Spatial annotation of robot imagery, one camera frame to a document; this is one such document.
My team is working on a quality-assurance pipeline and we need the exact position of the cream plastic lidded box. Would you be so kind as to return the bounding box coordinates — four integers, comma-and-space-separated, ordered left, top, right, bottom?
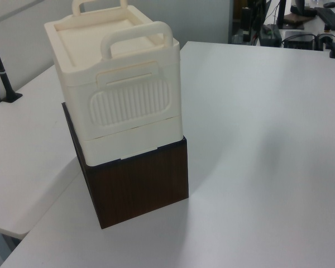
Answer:
44, 0, 184, 166

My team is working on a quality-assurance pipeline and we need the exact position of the dark grey box base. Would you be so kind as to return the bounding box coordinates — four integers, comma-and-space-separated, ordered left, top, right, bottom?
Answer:
61, 102, 190, 230

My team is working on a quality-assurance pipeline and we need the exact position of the black upright box device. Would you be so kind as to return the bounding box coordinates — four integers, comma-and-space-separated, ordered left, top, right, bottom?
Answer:
241, 7, 254, 43

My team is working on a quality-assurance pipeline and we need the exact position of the black device with green part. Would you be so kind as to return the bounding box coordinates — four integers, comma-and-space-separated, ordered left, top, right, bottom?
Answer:
260, 23, 283, 47

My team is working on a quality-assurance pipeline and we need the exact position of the black square case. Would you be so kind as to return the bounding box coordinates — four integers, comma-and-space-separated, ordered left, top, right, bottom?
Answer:
283, 30, 317, 50

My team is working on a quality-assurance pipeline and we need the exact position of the black monitor stand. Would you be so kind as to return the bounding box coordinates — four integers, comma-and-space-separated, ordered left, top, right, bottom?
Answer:
277, 0, 305, 30

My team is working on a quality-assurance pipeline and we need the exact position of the brown wooden board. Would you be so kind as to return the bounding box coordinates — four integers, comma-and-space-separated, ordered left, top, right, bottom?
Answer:
284, 12, 307, 23

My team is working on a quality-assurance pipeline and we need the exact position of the black pole with clamp base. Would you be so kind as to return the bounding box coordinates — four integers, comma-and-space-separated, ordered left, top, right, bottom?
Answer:
0, 24, 23, 104

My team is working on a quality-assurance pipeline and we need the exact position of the black padded pouch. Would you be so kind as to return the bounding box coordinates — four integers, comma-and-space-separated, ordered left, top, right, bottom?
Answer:
289, 3, 318, 18

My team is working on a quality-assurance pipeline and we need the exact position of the black keyboard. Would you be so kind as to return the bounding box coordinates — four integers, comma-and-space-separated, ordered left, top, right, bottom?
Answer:
318, 7, 335, 29

